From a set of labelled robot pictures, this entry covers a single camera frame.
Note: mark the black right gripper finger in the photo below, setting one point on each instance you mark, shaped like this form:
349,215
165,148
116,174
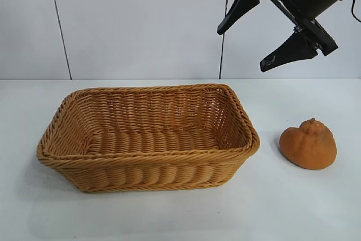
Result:
290,50
242,2

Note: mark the woven wicker basket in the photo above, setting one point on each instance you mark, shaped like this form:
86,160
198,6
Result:
146,145

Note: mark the orange pumpkin-shaped bread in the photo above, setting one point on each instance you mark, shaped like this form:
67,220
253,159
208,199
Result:
307,148

